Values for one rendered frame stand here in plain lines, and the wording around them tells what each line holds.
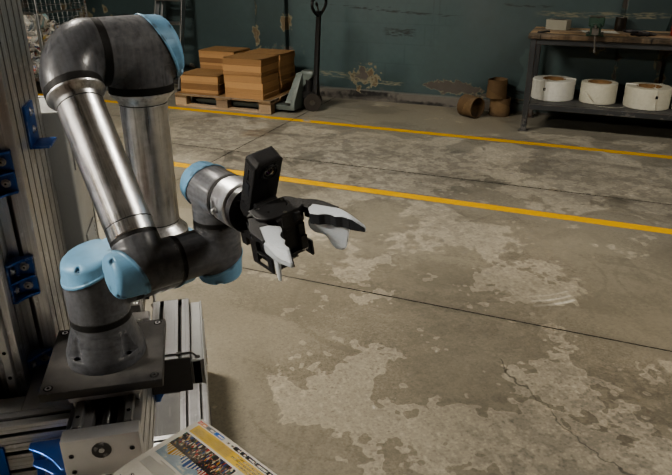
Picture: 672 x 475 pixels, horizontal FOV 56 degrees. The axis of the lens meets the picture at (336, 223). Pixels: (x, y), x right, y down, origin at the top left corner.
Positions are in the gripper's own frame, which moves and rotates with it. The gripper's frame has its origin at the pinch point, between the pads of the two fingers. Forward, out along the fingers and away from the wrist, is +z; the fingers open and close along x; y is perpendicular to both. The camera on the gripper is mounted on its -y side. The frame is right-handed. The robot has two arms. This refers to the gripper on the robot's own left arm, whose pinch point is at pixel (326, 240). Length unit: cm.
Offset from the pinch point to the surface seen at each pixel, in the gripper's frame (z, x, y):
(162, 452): -22.0, 21.8, 38.2
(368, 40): -493, -428, 118
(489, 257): -137, -201, 153
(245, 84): -526, -281, 136
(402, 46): -458, -447, 125
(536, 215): -157, -274, 163
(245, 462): -11.8, 12.6, 39.3
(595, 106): -246, -487, 166
